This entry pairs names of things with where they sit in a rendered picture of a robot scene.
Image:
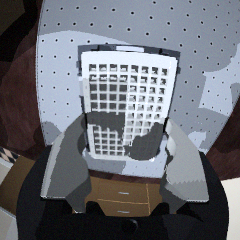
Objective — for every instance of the white well plate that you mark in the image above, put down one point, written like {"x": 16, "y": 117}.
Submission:
{"x": 135, "y": 94}

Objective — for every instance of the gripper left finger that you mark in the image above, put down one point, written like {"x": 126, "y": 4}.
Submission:
{"x": 57, "y": 183}

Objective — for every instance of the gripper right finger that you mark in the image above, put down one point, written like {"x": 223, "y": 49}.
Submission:
{"x": 190, "y": 185}

